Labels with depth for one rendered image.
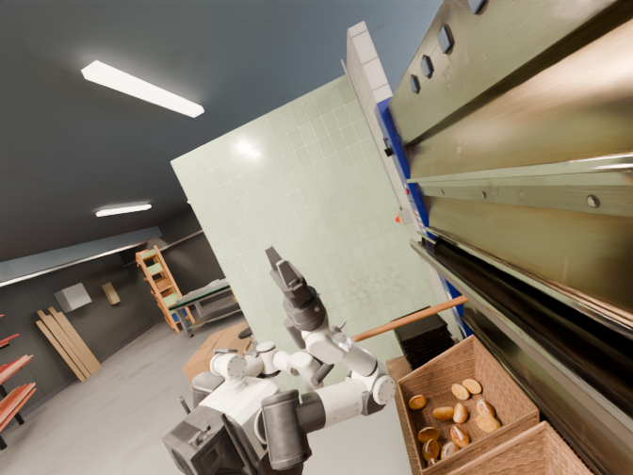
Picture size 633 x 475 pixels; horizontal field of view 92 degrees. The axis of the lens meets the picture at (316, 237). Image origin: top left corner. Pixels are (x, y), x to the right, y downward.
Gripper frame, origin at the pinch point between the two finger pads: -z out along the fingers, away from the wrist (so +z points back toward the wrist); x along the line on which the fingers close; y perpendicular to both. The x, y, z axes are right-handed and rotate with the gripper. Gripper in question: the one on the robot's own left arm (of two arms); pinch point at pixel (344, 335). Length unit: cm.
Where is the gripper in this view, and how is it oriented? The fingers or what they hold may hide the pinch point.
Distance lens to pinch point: 130.1
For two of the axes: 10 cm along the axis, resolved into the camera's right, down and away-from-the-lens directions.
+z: -6.1, 3.5, -7.1
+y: 6.9, -2.1, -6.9
